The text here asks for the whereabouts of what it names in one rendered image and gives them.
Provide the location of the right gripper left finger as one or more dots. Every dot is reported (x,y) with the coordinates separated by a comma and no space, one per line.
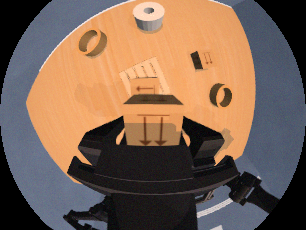
(108,132)

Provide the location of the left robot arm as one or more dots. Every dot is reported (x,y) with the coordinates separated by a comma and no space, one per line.
(98,210)

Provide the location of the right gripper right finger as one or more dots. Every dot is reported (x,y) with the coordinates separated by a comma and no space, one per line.
(204,141)

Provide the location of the grey cylinder with pale top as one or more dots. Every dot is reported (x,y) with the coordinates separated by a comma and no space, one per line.
(152,17)

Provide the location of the small wooden pallet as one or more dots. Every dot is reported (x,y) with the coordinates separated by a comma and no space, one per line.
(138,67)

